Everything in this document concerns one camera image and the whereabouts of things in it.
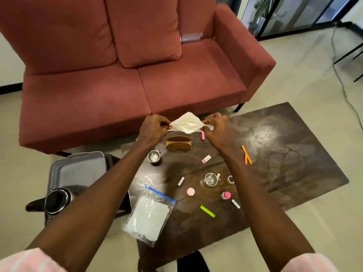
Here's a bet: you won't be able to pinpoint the person's left hand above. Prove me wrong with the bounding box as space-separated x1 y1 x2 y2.
137 114 172 147

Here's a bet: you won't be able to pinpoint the person's right hand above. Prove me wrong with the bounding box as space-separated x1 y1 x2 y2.
200 112 237 152

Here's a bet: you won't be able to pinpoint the white paper napkin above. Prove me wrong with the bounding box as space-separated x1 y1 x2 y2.
168 112 214 134

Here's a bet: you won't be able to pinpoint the person's left forearm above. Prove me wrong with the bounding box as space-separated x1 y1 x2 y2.
26 138 156 272

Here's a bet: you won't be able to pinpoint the person's right forearm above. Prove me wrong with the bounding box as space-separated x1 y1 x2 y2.
218 145 316 272

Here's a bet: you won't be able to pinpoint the wooden napkin holder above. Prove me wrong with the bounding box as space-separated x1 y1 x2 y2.
166 135 192 150

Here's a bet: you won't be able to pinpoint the red fabric sofa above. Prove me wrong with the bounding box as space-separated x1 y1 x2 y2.
0 0 277 155

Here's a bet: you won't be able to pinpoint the orange bag clip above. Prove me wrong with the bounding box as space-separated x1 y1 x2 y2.
241 145 253 165

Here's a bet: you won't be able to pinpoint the black stool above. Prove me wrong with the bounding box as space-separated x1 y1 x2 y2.
45 153 133 227

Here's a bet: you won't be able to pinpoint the clear zip bag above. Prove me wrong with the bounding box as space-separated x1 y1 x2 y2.
123 185 177 248

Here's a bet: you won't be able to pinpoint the clear plastic case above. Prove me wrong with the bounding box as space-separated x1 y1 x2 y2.
181 33 203 44

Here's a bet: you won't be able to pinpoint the green bag clip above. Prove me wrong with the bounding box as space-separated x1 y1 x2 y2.
200 205 216 218

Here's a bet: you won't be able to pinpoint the stack of white napkins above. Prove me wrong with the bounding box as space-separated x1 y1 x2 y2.
125 196 171 243

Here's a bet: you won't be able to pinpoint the small red back cushion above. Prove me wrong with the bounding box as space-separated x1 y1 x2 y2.
104 0 183 68

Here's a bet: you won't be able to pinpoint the grey plastic tray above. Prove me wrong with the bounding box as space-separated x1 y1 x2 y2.
47 151 108 196

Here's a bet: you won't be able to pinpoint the potted green plant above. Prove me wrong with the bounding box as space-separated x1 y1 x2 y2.
248 0 284 36

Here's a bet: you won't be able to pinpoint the black electric kettle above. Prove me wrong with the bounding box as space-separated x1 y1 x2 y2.
25 187 81 225

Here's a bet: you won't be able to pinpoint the person's dark trousers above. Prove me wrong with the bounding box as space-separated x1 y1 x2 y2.
176 250 211 272

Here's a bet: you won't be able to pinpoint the large red back cushion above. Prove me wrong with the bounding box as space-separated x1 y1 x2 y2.
0 0 118 76

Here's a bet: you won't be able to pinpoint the black metal furniture legs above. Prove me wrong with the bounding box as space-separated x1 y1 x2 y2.
334 41 363 83

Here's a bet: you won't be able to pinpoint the person's pink right sleeve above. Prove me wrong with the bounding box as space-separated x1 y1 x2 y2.
280 253 341 272

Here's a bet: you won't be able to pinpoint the person's pink sleeve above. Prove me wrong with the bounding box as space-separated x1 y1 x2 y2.
280 253 341 272
0 248 68 272

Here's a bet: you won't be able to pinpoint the person's pink left sleeve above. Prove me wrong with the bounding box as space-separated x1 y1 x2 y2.
0 248 68 272

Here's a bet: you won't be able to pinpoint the steel cup with handle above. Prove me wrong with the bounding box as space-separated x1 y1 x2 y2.
147 149 162 166
203 173 221 188

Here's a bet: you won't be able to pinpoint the black floor cable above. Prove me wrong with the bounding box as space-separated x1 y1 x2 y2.
331 23 363 125

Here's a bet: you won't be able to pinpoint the glass partition with black frame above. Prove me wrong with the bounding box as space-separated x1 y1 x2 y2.
216 0 360 41

